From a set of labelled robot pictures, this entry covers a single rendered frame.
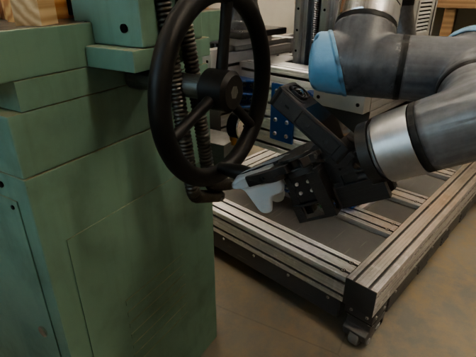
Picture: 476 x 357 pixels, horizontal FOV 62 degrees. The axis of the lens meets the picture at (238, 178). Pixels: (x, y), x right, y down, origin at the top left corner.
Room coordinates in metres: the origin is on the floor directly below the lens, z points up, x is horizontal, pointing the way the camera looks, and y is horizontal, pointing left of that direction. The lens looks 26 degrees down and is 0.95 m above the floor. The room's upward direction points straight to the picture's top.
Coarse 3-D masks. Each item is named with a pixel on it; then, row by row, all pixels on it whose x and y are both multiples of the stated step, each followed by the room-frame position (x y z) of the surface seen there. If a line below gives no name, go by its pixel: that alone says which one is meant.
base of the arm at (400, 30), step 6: (402, 0) 1.00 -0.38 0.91; (408, 0) 1.00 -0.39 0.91; (414, 0) 1.03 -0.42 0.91; (402, 6) 1.00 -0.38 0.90; (408, 6) 1.00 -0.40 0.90; (402, 12) 1.00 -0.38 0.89; (408, 12) 1.00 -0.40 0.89; (402, 18) 0.99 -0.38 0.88; (408, 18) 1.00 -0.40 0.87; (402, 24) 0.99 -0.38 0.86; (408, 24) 0.99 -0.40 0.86; (414, 24) 1.02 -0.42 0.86; (402, 30) 0.98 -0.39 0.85; (408, 30) 0.99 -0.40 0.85; (414, 30) 1.01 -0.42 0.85
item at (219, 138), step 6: (210, 132) 0.92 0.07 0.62; (216, 132) 0.92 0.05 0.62; (222, 132) 0.92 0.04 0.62; (210, 138) 0.88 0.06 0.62; (216, 138) 0.88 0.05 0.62; (222, 138) 0.88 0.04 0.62; (228, 138) 0.88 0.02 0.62; (216, 144) 0.85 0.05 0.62; (222, 144) 0.84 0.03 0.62; (228, 144) 0.85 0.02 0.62; (216, 150) 0.85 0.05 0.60; (222, 150) 0.84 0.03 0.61; (228, 150) 0.85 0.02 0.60; (216, 156) 0.85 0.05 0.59; (222, 156) 0.84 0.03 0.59; (216, 162) 0.85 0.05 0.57
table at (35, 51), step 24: (0, 24) 0.57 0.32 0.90; (72, 24) 0.58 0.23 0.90; (216, 24) 0.88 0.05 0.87; (0, 48) 0.49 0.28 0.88; (24, 48) 0.52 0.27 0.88; (48, 48) 0.54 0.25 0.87; (72, 48) 0.58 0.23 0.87; (96, 48) 0.58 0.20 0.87; (120, 48) 0.57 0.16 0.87; (144, 48) 0.57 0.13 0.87; (0, 72) 0.48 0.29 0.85; (24, 72) 0.51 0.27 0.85; (48, 72) 0.54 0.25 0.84
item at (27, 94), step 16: (32, 80) 0.52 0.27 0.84; (48, 80) 0.54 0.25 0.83; (64, 80) 0.56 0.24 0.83; (80, 80) 0.58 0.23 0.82; (96, 80) 0.60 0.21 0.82; (112, 80) 0.63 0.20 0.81; (0, 96) 0.52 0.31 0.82; (16, 96) 0.50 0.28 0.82; (32, 96) 0.51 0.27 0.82; (48, 96) 0.53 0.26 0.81; (64, 96) 0.55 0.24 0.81; (80, 96) 0.58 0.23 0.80
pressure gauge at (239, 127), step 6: (234, 114) 0.85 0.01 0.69; (228, 120) 0.85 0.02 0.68; (234, 120) 0.84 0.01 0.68; (240, 120) 0.85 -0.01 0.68; (228, 126) 0.84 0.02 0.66; (234, 126) 0.83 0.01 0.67; (240, 126) 0.85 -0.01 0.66; (228, 132) 0.84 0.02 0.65; (234, 132) 0.83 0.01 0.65; (240, 132) 0.85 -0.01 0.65; (234, 138) 0.86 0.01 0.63; (234, 144) 0.86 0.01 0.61
